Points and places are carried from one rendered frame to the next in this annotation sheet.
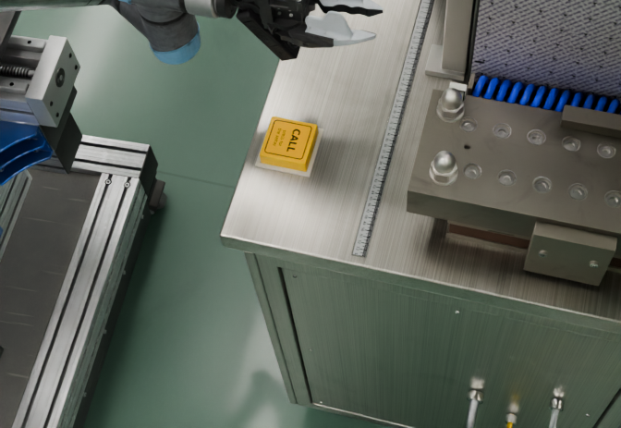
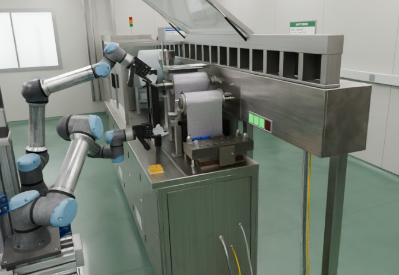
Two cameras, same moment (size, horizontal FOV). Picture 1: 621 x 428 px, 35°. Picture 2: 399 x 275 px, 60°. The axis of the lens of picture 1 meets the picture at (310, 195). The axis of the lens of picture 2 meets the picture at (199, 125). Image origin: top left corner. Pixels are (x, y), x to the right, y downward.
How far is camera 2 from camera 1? 1.44 m
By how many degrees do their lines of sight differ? 55
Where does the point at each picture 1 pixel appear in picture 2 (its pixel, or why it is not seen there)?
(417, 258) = (198, 172)
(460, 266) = (208, 170)
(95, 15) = not seen: hidden behind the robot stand
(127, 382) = not seen: outside the picture
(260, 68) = (97, 249)
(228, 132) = (96, 265)
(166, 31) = (119, 148)
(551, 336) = (232, 185)
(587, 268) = (231, 157)
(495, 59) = (192, 133)
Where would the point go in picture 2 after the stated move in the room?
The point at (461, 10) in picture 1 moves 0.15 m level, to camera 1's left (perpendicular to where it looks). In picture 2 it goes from (179, 133) to (160, 138)
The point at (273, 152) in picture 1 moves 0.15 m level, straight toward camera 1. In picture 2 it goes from (154, 168) to (171, 175)
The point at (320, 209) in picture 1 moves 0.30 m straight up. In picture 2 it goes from (171, 174) to (168, 123)
